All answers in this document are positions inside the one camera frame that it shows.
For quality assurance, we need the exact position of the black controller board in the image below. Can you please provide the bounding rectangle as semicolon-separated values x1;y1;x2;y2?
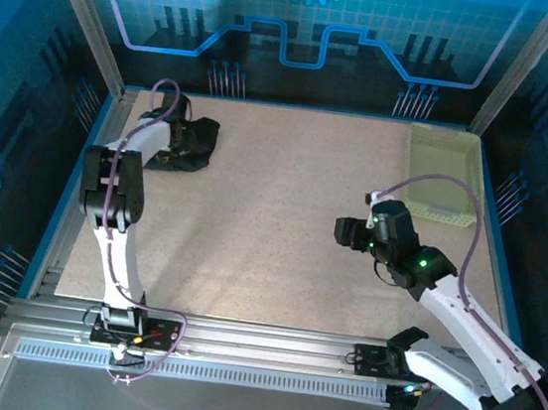
386;381;433;410

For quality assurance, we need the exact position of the purple cable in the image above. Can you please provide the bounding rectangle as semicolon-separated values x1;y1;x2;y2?
81;72;218;393
343;165;548;410

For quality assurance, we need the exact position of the slotted grey cable duct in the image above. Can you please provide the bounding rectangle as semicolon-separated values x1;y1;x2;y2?
14;341;392;405

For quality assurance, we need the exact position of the aluminium frame post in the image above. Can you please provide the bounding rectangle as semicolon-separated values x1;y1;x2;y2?
23;0;138;100
467;0;548;146

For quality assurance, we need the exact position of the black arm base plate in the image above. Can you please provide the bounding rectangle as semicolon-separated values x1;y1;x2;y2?
89;310;185;354
350;342;445;386

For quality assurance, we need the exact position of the aluminium side rail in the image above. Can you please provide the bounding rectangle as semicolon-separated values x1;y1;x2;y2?
37;81;137;304

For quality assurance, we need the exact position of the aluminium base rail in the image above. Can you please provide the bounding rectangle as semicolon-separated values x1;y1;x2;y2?
5;291;536;398

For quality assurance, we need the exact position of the black t-shirt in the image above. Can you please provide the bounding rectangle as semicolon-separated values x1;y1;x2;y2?
143;109;223;179

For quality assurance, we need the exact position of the pale green plastic basket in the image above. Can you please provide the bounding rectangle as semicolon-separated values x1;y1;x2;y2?
398;121;490;231

